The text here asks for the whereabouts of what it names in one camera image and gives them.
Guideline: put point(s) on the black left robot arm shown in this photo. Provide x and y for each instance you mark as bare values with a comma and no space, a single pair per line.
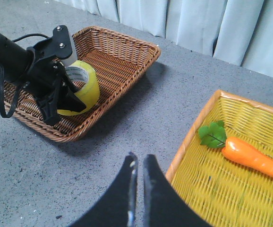
14,64

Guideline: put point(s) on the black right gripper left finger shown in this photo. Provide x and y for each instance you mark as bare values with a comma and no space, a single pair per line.
117,206

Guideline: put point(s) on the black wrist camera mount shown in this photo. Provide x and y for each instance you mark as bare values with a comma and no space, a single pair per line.
66,50

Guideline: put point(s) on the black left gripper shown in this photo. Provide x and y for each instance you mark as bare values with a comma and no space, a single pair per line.
45,83

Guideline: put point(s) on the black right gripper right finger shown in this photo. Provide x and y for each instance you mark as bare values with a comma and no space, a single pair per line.
162,205

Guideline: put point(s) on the yellow wicker basket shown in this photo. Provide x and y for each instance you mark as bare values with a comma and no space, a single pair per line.
223,193

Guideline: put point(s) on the white curtain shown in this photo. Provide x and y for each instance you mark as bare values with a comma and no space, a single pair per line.
239,32

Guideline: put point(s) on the yellow tape roll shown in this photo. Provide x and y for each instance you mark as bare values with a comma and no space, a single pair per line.
87,89

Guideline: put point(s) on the orange plastic carrot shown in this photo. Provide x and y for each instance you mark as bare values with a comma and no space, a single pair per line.
234,149

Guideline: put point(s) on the brown wicker basket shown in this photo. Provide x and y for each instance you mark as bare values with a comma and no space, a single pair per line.
119,61

